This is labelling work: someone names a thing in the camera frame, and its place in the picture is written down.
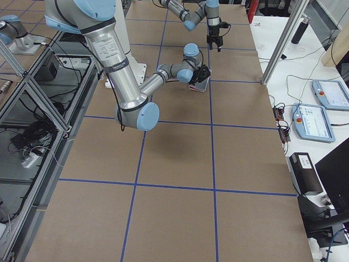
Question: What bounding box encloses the white power strip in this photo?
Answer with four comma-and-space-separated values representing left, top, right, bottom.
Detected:
21, 152, 39, 169

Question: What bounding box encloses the far blue teach pendant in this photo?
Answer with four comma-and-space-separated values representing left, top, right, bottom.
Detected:
312, 80, 348, 111

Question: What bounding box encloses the aluminium frame post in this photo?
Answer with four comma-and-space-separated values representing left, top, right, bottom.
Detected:
261, 0, 309, 86

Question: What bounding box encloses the aluminium frame rail structure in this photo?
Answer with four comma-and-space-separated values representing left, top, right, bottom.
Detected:
1, 32, 101, 261

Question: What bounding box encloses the second robot base beyond frame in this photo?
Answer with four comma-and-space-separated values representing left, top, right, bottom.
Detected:
1, 15, 39, 55

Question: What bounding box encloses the black monitor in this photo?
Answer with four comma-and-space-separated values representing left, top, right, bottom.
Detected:
298, 140, 348, 237

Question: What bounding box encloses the blue teach pendant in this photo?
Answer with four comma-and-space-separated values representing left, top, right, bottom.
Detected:
312, 80, 348, 111
292, 103, 335, 143

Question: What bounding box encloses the black water bottle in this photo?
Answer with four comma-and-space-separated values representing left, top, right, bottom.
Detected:
291, 16, 310, 44

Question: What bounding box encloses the near blue teach pendant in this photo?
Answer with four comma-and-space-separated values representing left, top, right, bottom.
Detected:
292, 103, 335, 143

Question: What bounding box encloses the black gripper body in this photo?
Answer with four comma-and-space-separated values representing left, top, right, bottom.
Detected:
189, 64, 211, 85
208, 22, 229, 44

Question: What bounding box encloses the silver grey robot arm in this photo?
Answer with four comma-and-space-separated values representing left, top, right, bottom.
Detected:
158, 0, 231, 52
45, 1, 210, 131

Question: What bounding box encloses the black box with label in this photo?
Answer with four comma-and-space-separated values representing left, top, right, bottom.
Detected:
289, 152, 323, 195

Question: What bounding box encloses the pink and grey towel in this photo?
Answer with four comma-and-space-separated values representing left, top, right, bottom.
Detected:
189, 76, 210, 93

